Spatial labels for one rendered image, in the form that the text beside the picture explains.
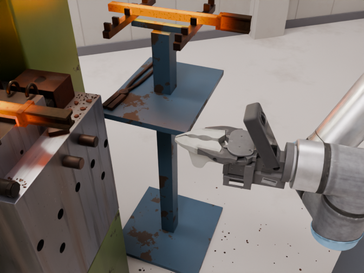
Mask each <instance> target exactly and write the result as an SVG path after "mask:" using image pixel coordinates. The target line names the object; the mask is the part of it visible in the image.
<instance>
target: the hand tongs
mask: <svg viewBox="0 0 364 273"><path fill-rule="evenodd" d="M151 66H153V62H151V63H150V64H149V65H148V66H147V67H146V68H144V69H143V70H142V71H141V72H140V73H139V74H138V75H136V76H135V77H134V78H133V79H132V80H131V81H130V82H129V83H128V85H127V86H126V87H125V89H121V90H119V93H117V92H115V93H114V94H113V95H112V96H111V97H109V98H108V99H107V100H106V101H105V102H104V103H103V104H102V106H103V108H104V109H108V110H110V111H113V110H114V109H115V108H116V107H117V106H118V105H119V104H120V103H122V102H123V100H125V99H126V96H127V95H128V94H129V93H128V92H129V91H131V90H132V89H134V88H135V87H137V86H138V85H140V84H141V83H143V82H144V81H145V80H146V79H147V78H148V77H149V76H150V75H151V74H153V69H152V70H151V71H150V72H149V73H147V74H146V75H145V76H144V77H143V78H142V79H141V80H139V81H138V82H137V83H135V84H134V85H132V84H133V83H134V81H136V80H137V79H138V78H139V77H140V76H141V75H142V74H143V73H144V72H146V71H147V70H148V69H149V68H150V67H151ZM131 85H132V86H131Z"/></svg>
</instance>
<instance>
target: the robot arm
mask: <svg viewBox="0 0 364 273"><path fill-rule="evenodd" d="M243 122H244V124H245V126H246V128H247V131H246V130H243V129H242V128H234V127H230V126H213V127H205V128H201V129H196V130H193V131H190V132H186V133H183V134H179V135H177V136H176V137H175V142H176V143H177V144H178V145H180V146H181V147H183V148H184V149H186V150H188V152H189V155H190V158H191V161H192V165H193V166H194V167H197V168H203V167H204V165H205V164H206V163H207V162H209V161H210V162H214V163H219V164H223V173H222V174H223V185H225V186H231V187H236V188H240V189H246V190H251V184H256V185H263V186H268V187H275V188H278V189H284V187H285V182H287V183H289V187H290V188H291V189H295V190H296V192H297V194H298V195H299V197H300V198H301V200H302V203H303V204H304V206H305V208H306V209H307V211H308V212H309V214H310V215H311V217H312V219H313V220H312V221H311V223H310V228H311V234H312V236H313V237H314V238H315V240H316V241H317V242H318V243H320V244H321V245H323V246H324V247H326V248H329V249H332V250H337V251H345V250H349V249H351V248H353V247H354V246H356V244H357V243H358V241H359V240H360V239H361V238H362V236H363V232H364V148H359V147H358V146H359V145H360V144H361V143H362V142H363V141H364V72H363V74H362V75H361V76H360V77H359V78H358V79H357V81H356V82H355V83H354V84H353V85H352V86H351V88H350V89H349V90H348V92H346V94H345V95H344V96H343V98H342V99H341V100H340V101H339V102H338V103H337V105H336V106H335V107H334V108H333V109H332V110H331V112H330V113H329V114H328V115H327V116H326V118H325V119H324V120H323V121H322V122H321V123H320V125H319V126H318V127H317V129H315V130H314V132H313V133H312V134H311V135H309V136H308V137H307V138H306V139H297V140H296V141H294V142H293V143H292V142H286V145H285V148H284V151H281V150H280V148H279V145H278V143H277V141H276V139H275V136H274V134H273V132H272V130H271V127H270V125H269V123H268V121H267V117H266V115H265V113H264V112H263V109H262V107H261V104H260V103H259V102H255V103H251V104H249V105H247V106H246V109H245V114H244V119H243ZM225 141H226V142H227V143H228V145H226V143H225ZM229 181H232V182H236V183H242V184H244V185H243V186H239V185H233V184H229Z"/></svg>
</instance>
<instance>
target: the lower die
mask: <svg viewBox="0 0 364 273"><path fill-rule="evenodd" d="M28 100H31V101H34V103H35V105H40V106H46V102H45V99H44V96H43V95H36V94H29V97H25V93H22V92H15V91H11V94H9V95H8V94H7V90H2V89H0V101H6V102H13V103H20V104H25V103H26V102H27V101H28ZM46 129H47V127H43V126H37V125H31V124H28V125H27V127H20V125H19V123H18V120H17V117H16V116H12V115H5V114H0V178H2V179H3V178H4V177H5V176H6V175H7V174H8V173H9V172H10V170H11V169H12V168H13V167H14V166H15V165H16V164H17V162H18V161H19V160H20V159H21V157H23V156H24V155H25V153H26V152H27V151H28V149H29V148H30V147H31V146H32V145H33V144H34V143H35V142H36V140H37V139H38V138H39V137H40V136H41V135H42V134H43V132H44V131H45V130H46ZM21 150H23V154H22V155H21V154H20V152H21Z"/></svg>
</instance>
